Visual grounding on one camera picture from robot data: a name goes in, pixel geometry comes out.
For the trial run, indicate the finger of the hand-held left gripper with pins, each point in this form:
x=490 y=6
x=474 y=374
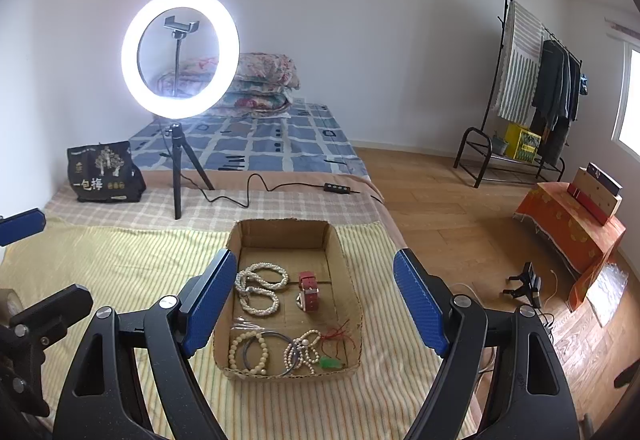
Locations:
x=22 y=225
x=60 y=307

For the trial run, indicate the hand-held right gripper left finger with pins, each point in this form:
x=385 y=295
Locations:
x=210 y=300

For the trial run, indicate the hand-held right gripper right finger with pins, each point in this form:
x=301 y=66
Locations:
x=420 y=300

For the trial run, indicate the dark thin bangle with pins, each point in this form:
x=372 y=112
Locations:
x=270 y=333

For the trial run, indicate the cardboard box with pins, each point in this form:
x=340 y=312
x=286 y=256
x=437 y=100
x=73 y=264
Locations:
x=280 y=240

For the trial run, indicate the yellow striped blanket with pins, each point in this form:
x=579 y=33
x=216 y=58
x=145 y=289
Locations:
x=125 y=255

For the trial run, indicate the black printed bag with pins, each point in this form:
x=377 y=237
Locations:
x=100 y=170

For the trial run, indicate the small black floor tripod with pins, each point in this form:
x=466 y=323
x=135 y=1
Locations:
x=527 y=282

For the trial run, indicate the black tripod stand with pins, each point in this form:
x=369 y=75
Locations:
x=176 y=180

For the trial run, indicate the beige checked sheet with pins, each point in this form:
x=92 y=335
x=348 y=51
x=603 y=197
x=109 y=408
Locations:
x=300 y=206

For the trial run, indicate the black inline controller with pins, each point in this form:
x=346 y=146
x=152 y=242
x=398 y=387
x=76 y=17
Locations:
x=337 y=188

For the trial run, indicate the orange cloth covered table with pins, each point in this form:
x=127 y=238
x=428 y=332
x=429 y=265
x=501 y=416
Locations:
x=560 y=220

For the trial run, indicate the small grey pot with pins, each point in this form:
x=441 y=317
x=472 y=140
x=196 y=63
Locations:
x=500 y=145

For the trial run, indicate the blue checked bedsheet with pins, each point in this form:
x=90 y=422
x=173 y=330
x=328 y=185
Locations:
x=300 y=140

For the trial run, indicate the clear plastic sheet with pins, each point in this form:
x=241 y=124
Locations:
x=607 y=292

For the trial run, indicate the yellow plastic crate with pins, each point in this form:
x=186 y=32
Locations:
x=522 y=142

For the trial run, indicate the decorated gift box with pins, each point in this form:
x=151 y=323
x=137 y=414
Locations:
x=595 y=195

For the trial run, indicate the folded floral quilt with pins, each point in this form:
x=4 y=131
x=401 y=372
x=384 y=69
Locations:
x=260 y=100
x=270 y=70

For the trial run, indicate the pink floral pillow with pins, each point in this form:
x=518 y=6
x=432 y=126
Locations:
x=192 y=75

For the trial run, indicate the green striped towel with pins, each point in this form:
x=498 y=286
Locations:
x=520 y=70

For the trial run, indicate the dark hanging clothes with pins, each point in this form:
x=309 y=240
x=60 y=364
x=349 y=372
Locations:
x=550 y=85

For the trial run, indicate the phone clamp holder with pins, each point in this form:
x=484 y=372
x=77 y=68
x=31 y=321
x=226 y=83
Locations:
x=181 y=26

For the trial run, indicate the black metal clothes rack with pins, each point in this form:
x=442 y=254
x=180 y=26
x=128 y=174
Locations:
x=505 y=20

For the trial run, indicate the window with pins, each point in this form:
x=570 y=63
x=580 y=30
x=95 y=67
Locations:
x=630 y=95

